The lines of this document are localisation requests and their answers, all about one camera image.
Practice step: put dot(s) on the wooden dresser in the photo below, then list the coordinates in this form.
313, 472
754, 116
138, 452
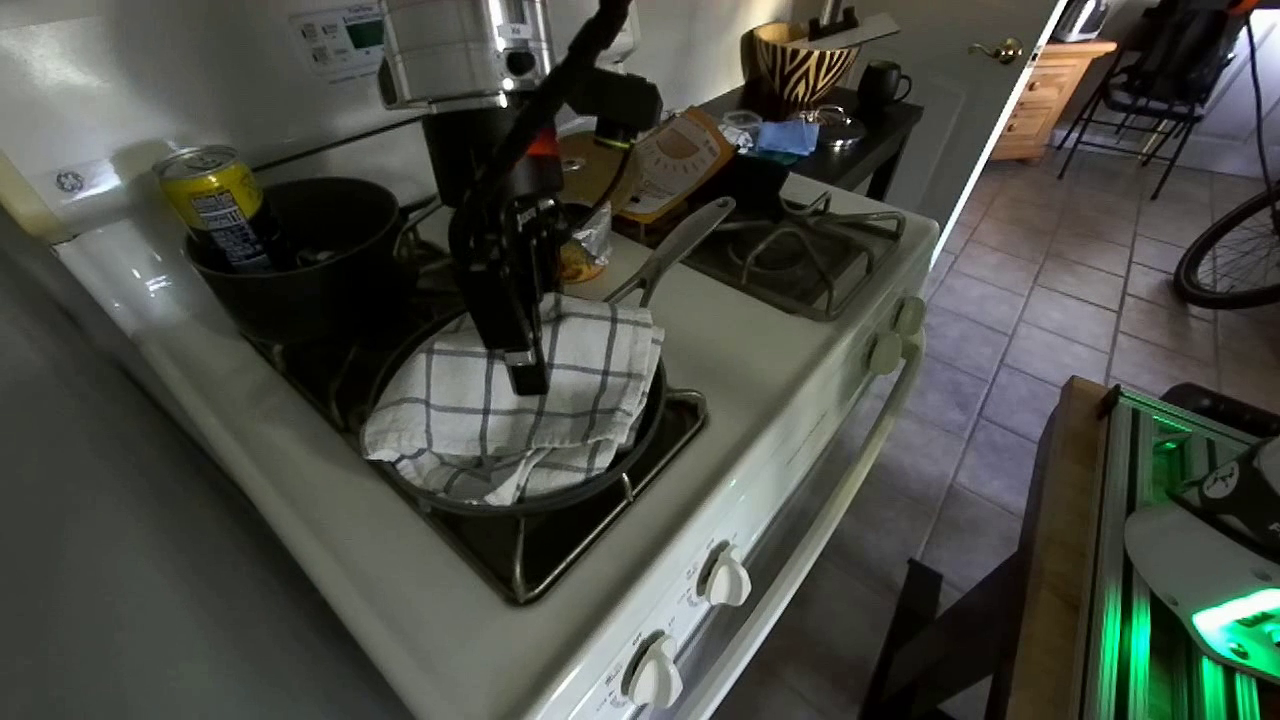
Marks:
1050, 95

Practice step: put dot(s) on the black cooking pot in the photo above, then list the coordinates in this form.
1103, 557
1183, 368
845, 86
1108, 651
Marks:
330, 260

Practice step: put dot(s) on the stove knob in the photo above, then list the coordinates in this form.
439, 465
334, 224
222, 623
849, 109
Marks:
884, 353
727, 578
655, 675
909, 315

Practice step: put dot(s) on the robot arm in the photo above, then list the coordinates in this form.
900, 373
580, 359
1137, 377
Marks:
460, 50

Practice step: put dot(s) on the glass pot lid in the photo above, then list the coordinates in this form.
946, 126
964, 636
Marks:
835, 125

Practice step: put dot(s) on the white gas stove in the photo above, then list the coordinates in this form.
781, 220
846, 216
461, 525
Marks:
760, 340

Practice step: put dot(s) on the black side table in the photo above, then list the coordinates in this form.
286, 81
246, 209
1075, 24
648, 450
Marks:
880, 125

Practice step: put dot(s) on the white checked towel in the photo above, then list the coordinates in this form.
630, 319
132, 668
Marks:
590, 370

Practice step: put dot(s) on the small clear container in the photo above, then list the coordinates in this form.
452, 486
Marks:
742, 128

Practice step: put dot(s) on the black mug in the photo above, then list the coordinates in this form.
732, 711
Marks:
880, 85

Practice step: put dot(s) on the blue cloth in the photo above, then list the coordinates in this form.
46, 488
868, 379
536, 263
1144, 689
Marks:
787, 138

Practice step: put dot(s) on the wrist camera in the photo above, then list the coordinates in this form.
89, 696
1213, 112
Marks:
625, 100

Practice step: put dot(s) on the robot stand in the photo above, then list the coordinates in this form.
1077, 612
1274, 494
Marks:
1060, 560

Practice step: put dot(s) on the oven door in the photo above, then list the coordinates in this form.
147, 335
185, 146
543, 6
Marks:
790, 520

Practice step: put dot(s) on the black folding chair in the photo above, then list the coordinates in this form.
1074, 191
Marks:
1160, 70

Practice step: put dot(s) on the brass door knob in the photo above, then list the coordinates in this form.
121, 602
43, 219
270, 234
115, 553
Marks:
998, 49

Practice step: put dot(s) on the silver appliance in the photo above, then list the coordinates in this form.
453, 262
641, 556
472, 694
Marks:
1080, 18

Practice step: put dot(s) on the zebra striped bowl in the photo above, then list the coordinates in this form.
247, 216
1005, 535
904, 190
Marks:
800, 65

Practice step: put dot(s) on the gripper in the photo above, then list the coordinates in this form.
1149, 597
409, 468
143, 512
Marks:
490, 160

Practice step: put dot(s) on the black frying pan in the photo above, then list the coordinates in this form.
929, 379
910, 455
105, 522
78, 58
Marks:
660, 260

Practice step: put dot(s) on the stove burner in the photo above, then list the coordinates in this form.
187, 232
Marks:
800, 265
560, 550

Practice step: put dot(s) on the bicycle wheel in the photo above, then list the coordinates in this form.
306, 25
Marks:
1235, 250

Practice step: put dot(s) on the round wooden board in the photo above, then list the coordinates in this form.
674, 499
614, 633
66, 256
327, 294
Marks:
580, 160

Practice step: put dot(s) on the yellow drink can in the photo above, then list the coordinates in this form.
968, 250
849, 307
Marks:
215, 200

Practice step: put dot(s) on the white door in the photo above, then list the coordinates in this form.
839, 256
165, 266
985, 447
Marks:
950, 110

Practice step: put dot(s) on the foil snack bag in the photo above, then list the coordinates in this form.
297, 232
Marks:
585, 250

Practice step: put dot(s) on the orange paper packet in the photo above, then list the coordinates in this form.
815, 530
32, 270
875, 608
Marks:
680, 160

